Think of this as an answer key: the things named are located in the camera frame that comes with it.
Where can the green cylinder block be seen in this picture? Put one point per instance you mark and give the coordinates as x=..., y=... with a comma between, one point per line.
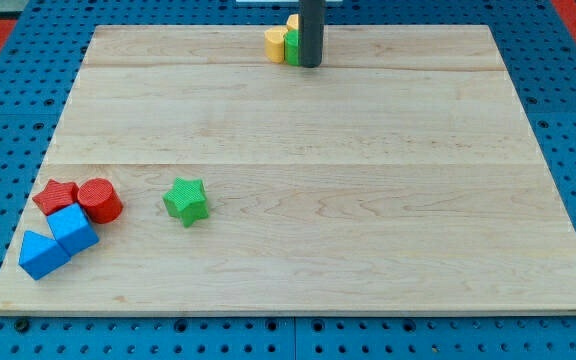
x=291, y=47

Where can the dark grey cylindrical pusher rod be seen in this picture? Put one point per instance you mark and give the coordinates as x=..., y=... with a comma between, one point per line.
x=311, y=32

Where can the red cylinder block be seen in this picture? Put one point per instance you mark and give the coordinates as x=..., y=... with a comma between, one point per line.
x=100, y=200

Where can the red star block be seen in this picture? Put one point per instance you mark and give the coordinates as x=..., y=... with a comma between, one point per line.
x=56, y=196

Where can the yellow half-round block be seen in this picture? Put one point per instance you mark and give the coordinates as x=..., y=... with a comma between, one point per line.
x=274, y=43

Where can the green star block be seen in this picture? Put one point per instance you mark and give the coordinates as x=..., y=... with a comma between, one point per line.
x=186, y=201

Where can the yellow block behind rod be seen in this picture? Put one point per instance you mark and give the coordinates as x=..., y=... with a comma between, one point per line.
x=292, y=22

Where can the light wooden board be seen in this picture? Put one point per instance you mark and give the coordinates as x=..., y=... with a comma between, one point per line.
x=401, y=177

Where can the blue cube block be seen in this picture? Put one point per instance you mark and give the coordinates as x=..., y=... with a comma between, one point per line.
x=72, y=229

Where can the blue triangular block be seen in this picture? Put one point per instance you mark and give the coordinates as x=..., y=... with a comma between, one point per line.
x=40, y=255

